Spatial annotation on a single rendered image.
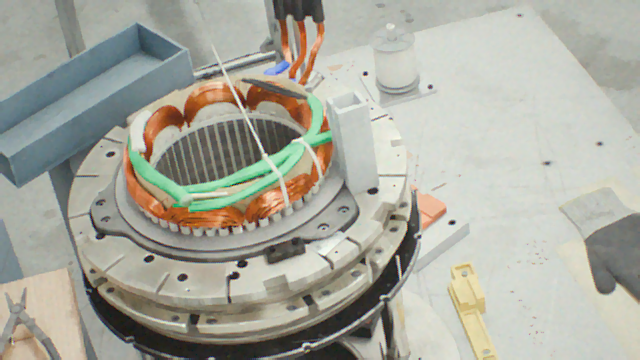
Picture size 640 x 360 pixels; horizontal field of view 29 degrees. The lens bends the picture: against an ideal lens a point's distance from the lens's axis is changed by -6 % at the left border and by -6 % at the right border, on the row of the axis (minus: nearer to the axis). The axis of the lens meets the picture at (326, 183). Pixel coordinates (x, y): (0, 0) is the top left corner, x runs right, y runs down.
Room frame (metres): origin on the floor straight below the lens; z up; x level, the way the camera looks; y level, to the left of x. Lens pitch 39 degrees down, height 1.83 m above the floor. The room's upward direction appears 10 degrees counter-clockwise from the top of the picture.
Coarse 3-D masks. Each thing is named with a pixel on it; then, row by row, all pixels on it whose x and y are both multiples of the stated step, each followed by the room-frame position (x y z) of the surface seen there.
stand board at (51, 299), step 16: (64, 272) 0.89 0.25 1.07; (0, 288) 0.88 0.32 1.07; (16, 288) 0.88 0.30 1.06; (32, 288) 0.88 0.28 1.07; (48, 288) 0.87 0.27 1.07; (64, 288) 0.87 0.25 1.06; (0, 304) 0.86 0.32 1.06; (32, 304) 0.85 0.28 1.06; (48, 304) 0.85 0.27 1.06; (64, 304) 0.85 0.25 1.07; (0, 320) 0.84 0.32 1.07; (48, 320) 0.83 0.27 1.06; (64, 320) 0.83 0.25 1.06; (0, 336) 0.82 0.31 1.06; (48, 336) 0.81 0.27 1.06; (64, 336) 0.81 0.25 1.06; (80, 336) 0.81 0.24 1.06; (16, 352) 0.79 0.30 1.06; (32, 352) 0.79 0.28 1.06; (64, 352) 0.79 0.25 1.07; (80, 352) 0.78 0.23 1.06
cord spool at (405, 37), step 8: (376, 32) 1.52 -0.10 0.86; (384, 32) 1.52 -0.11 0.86; (400, 32) 1.51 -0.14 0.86; (408, 32) 1.51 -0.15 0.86; (376, 40) 1.50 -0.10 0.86; (384, 40) 1.50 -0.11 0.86; (400, 40) 1.49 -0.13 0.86; (408, 40) 1.49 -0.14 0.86; (376, 48) 1.48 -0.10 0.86; (384, 48) 1.48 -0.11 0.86; (392, 48) 1.47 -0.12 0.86; (400, 48) 1.47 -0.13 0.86; (376, 80) 1.50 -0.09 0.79; (416, 80) 1.49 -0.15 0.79; (384, 88) 1.48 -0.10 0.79; (392, 88) 1.48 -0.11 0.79; (400, 88) 1.47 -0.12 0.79; (408, 88) 1.47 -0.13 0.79
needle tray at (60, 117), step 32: (128, 32) 1.31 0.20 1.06; (64, 64) 1.25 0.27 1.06; (96, 64) 1.28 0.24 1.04; (128, 64) 1.29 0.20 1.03; (160, 64) 1.21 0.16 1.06; (32, 96) 1.23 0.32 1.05; (64, 96) 1.25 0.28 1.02; (96, 96) 1.23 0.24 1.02; (128, 96) 1.18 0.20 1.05; (160, 96) 1.20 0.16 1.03; (0, 128) 1.20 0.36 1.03; (32, 128) 1.19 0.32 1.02; (64, 128) 1.13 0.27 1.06; (96, 128) 1.15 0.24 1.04; (0, 160) 1.11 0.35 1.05; (32, 160) 1.11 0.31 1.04; (64, 160) 1.13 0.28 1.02; (64, 192) 1.18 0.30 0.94
